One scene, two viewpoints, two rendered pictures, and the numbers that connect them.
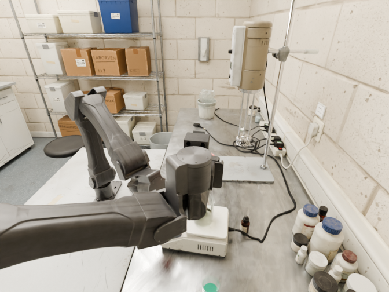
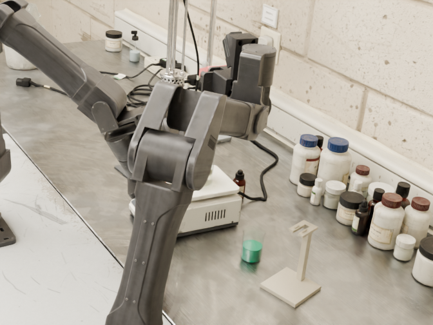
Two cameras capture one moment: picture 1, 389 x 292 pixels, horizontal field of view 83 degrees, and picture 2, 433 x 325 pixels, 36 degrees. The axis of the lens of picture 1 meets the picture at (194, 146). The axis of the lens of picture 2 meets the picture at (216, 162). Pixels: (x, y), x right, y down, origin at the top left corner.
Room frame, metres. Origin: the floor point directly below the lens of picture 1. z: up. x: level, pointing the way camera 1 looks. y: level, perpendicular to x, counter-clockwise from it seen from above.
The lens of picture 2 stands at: (-0.49, 0.71, 1.63)
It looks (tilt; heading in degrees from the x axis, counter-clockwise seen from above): 26 degrees down; 321
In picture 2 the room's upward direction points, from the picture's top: 5 degrees clockwise
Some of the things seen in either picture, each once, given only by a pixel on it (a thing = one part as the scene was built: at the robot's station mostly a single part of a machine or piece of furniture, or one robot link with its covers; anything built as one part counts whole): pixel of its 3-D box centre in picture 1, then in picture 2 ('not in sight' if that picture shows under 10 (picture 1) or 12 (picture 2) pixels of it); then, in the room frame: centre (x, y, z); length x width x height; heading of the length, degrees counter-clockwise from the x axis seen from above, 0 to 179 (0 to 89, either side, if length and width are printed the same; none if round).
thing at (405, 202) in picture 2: not in sight; (399, 207); (0.23, -0.38, 0.95); 0.04 x 0.04 x 0.11
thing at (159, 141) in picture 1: (165, 154); not in sight; (2.13, 0.33, 0.22); 0.33 x 0.33 x 0.41
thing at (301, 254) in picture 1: (301, 254); (317, 191); (0.40, -0.31, 0.93); 0.02 x 0.02 x 0.06
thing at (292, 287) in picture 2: not in sight; (294, 258); (0.19, -0.04, 0.96); 0.08 x 0.08 x 0.13; 11
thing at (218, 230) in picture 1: (208, 219); (202, 182); (0.48, -0.04, 0.98); 0.12 x 0.12 x 0.01; 80
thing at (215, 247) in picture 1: (199, 228); (189, 202); (0.48, -0.02, 0.94); 0.22 x 0.13 x 0.08; 80
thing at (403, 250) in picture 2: not in sight; (404, 247); (0.15, -0.31, 0.92); 0.04 x 0.04 x 0.04
